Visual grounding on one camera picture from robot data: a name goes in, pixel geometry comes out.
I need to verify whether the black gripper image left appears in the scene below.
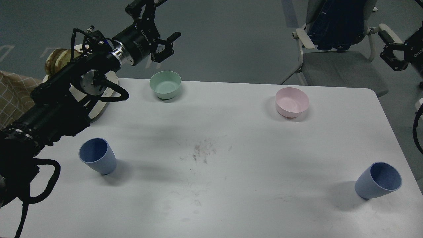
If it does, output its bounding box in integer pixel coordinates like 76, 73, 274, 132
112, 0, 181, 66

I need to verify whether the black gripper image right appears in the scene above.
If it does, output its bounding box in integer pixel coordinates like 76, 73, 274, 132
380, 31, 423, 76

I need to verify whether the light blue cup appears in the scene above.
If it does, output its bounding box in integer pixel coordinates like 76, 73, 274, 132
354, 162, 403, 199

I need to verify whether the grey office chair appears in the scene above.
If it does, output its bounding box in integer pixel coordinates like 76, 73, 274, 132
281, 0, 402, 97

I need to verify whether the green bowl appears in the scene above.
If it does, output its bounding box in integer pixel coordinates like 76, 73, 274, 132
149, 71, 182, 100

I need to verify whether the cream toaster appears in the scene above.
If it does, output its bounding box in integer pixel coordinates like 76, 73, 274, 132
42, 48, 119, 122

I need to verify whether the blue denim jacket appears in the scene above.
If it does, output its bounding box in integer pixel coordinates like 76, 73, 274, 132
306, 0, 366, 51

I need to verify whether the front toast slice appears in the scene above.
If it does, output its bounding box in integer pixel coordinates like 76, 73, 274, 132
52, 49, 81, 75

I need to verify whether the toast slice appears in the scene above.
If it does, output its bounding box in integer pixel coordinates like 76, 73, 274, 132
44, 49, 59, 75
52, 49, 81, 75

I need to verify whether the rear toast slice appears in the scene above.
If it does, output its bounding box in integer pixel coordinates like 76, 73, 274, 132
44, 49, 59, 75

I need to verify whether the pink bowl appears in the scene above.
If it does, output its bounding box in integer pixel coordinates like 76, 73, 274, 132
275, 87, 310, 118

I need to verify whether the beige checkered cloth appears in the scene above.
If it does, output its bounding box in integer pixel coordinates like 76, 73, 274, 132
0, 71, 41, 129

